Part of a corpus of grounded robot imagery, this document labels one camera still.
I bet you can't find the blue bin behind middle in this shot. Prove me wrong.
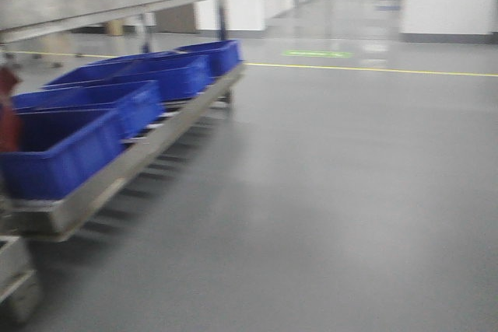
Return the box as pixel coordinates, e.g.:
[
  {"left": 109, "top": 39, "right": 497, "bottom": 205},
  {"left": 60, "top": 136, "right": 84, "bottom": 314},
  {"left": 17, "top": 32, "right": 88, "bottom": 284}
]
[{"left": 174, "top": 40, "right": 243, "bottom": 77}]

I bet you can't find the blue bin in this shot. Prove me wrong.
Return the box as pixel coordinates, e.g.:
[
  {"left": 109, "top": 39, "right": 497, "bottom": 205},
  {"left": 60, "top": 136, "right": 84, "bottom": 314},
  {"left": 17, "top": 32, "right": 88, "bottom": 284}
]
[
  {"left": 42, "top": 52, "right": 213, "bottom": 102},
  {"left": 174, "top": 40, "right": 243, "bottom": 77},
  {"left": 12, "top": 80, "right": 165, "bottom": 138},
  {"left": 1, "top": 110, "right": 123, "bottom": 201}
]

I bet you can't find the blue bin lower middle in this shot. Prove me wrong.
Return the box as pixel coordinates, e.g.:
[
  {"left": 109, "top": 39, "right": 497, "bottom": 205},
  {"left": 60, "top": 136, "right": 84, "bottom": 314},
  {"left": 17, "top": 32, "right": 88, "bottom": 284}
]
[{"left": 12, "top": 80, "right": 165, "bottom": 138}]

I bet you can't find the stainless steel left shelf rack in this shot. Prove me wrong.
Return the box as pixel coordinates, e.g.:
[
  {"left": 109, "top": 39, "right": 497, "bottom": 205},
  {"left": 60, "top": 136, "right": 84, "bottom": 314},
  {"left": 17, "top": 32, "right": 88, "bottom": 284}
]
[{"left": 1, "top": 0, "right": 243, "bottom": 241}]

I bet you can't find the blue bin lower right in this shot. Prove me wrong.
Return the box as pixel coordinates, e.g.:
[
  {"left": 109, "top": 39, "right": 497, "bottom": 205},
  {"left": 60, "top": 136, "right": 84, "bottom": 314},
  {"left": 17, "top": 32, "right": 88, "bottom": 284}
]
[{"left": 42, "top": 52, "right": 213, "bottom": 102}]

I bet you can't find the blue bin lower left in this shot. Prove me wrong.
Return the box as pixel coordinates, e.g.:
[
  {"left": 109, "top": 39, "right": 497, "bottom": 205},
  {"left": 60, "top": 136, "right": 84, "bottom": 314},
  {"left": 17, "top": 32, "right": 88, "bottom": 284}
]
[{"left": 1, "top": 110, "right": 123, "bottom": 201}]

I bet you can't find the red printed banner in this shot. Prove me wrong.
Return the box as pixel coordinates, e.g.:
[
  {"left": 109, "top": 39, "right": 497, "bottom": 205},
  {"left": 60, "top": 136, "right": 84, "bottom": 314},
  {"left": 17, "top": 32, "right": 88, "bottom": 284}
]
[{"left": 1, "top": 65, "right": 22, "bottom": 152}]

